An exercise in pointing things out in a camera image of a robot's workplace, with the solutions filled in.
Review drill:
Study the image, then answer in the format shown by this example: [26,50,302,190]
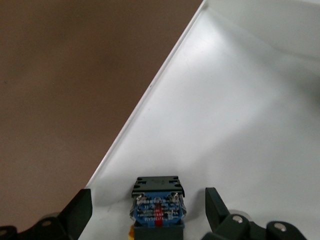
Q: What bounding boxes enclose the cream drawer with handle notch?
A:
[83,0,320,240]

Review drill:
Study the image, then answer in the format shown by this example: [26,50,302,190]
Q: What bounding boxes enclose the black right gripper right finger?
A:
[201,187,308,240]

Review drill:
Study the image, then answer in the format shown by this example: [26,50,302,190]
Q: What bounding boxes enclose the brown table cover sheet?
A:
[0,0,208,231]

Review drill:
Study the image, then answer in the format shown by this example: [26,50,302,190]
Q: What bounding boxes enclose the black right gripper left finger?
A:
[0,188,94,240]

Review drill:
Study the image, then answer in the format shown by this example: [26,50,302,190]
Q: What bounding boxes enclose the blue black push button switch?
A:
[128,176,188,240]

